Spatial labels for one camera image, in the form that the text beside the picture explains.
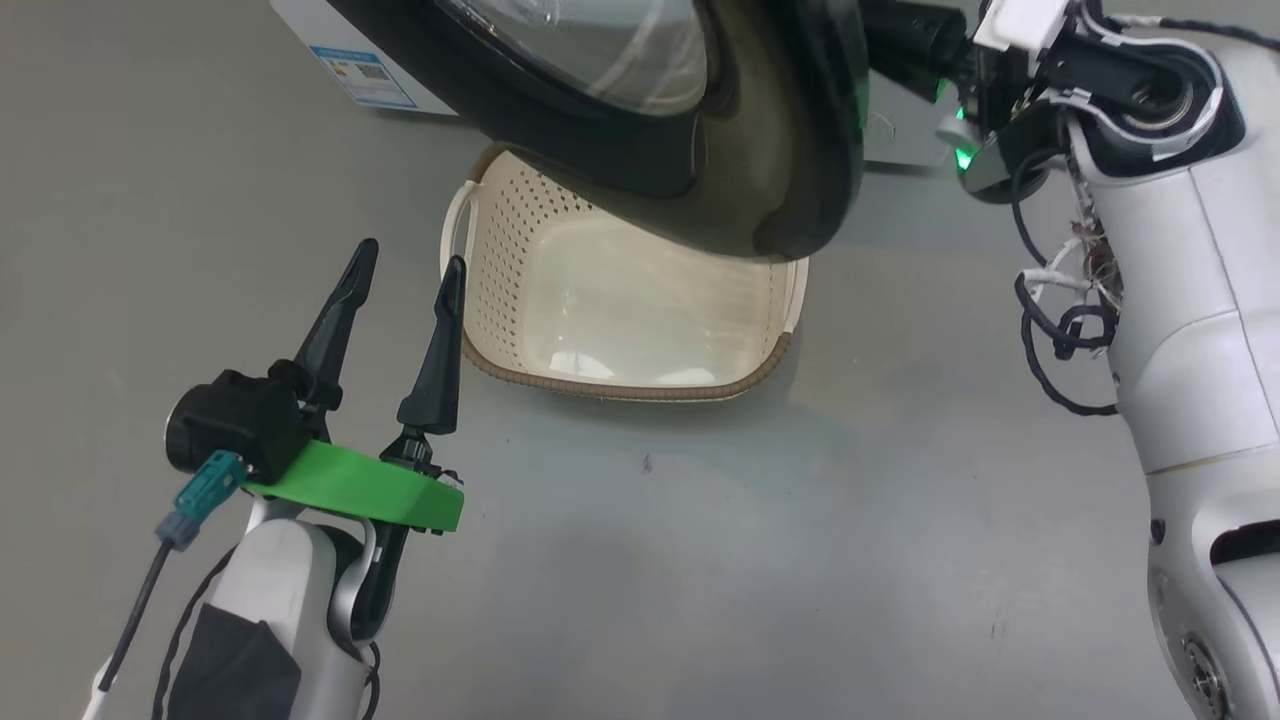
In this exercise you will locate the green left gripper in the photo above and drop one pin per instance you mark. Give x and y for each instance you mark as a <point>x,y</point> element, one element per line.
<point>350,485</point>

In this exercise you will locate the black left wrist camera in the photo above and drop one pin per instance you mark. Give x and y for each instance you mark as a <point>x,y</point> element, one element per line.
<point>245,420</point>

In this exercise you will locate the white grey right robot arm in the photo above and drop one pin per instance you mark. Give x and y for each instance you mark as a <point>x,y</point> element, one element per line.
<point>1200,300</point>

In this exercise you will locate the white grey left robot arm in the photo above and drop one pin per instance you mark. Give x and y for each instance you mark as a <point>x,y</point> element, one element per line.
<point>280,580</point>

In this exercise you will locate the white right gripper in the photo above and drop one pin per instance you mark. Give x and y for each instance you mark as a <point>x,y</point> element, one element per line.
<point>1020,22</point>

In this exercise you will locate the cream perforated laundry basket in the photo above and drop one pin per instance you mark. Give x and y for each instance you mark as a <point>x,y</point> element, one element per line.
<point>620,320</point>

